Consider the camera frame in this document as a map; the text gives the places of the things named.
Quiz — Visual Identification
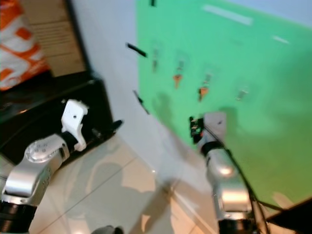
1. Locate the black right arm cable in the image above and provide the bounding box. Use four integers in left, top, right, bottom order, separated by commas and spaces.
212, 124, 271, 234

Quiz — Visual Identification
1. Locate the small white tape piece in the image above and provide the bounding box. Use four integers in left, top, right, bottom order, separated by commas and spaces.
272, 35, 291, 44

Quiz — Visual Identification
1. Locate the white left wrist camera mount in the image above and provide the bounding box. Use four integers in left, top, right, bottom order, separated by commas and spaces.
61, 99, 89, 151

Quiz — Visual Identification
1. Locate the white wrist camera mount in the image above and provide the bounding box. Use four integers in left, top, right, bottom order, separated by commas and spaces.
61, 99, 89, 151
204, 111, 227, 144

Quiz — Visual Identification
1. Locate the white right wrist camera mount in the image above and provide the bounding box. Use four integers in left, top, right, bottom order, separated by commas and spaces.
204, 111, 227, 144

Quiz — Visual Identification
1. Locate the green board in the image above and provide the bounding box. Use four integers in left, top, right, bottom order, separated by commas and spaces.
136, 0, 312, 208

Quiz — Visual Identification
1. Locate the tall cardboard box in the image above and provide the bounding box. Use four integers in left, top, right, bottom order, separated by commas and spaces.
19, 0, 90, 78

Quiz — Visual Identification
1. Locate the orange and white bag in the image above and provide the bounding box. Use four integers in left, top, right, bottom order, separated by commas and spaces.
0, 0, 50, 91

